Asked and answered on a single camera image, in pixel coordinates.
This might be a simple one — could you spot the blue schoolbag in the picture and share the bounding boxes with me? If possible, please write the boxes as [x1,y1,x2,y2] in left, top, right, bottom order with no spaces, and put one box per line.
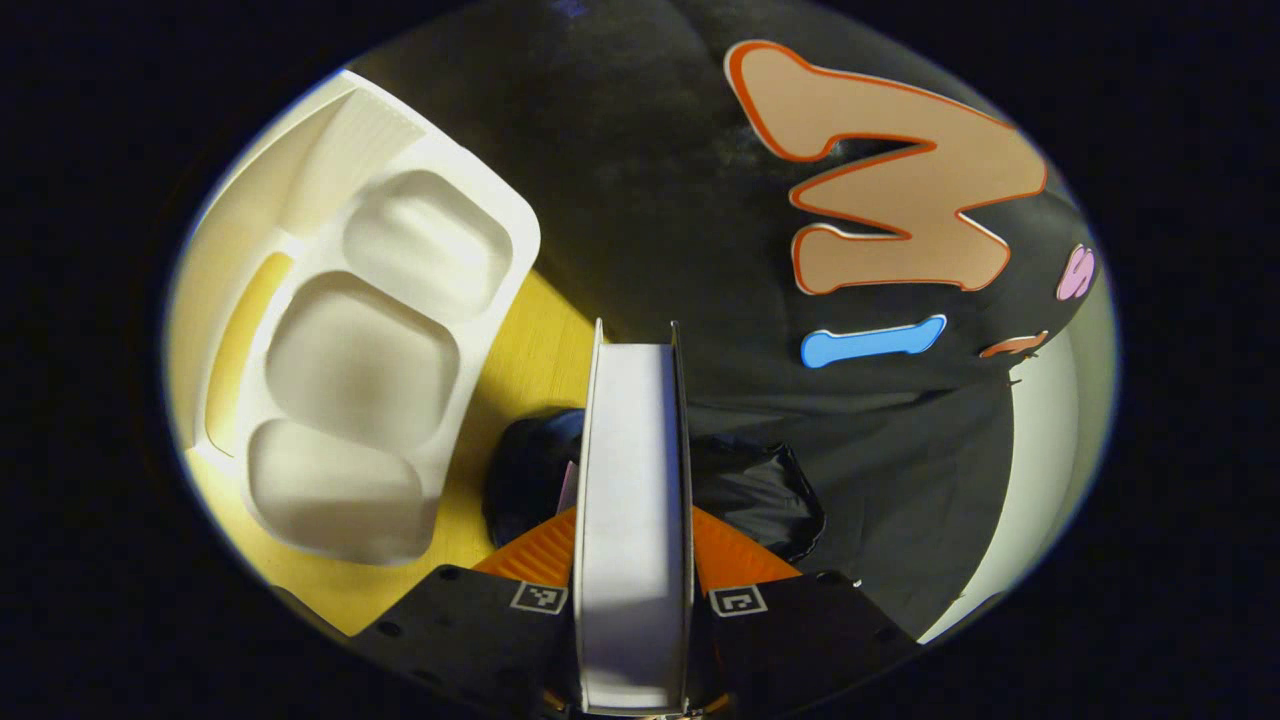
[485,408,826,566]

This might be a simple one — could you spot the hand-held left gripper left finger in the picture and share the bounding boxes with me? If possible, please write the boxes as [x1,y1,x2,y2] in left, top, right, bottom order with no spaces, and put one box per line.
[350,505,581,717]

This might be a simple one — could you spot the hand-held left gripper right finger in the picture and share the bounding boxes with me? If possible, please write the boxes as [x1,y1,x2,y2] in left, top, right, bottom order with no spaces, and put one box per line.
[690,505,922,717]

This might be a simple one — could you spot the black backdrop cloth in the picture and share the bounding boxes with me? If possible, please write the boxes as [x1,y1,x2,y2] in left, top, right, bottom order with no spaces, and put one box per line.
[350,0,1101,641]

